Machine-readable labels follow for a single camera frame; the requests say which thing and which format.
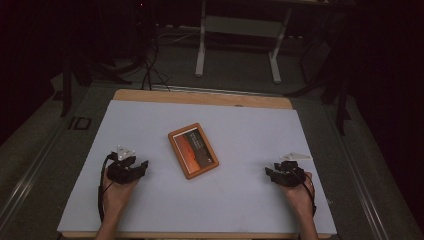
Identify metal floor rail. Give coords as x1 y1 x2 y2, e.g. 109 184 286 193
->
328 109 393 240
0 124 73 231

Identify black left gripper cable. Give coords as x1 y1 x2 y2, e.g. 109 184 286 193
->
97 153 116 224

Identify black floor cables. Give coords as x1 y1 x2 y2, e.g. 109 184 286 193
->
139 29 173 92

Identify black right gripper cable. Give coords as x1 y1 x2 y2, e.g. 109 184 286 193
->
298 169 318 218

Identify person's right hand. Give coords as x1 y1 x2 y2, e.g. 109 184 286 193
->
278 171 316 221

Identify person's left hand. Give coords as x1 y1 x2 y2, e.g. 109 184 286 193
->
101 166 141 218

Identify white metal stand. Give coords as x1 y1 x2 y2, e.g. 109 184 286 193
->
194 0 294 85

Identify wooden picture frame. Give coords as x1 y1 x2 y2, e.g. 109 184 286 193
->
167 122 220 180

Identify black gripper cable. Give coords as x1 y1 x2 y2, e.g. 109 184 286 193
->
97 153 116 224
298 169 318 218

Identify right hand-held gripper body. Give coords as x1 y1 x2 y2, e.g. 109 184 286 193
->
273 152 313 188

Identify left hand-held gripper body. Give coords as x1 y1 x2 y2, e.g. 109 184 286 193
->
105 144 137 185

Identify black metal stand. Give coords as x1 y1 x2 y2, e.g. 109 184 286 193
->
284 19 353 136
59 39 134 118

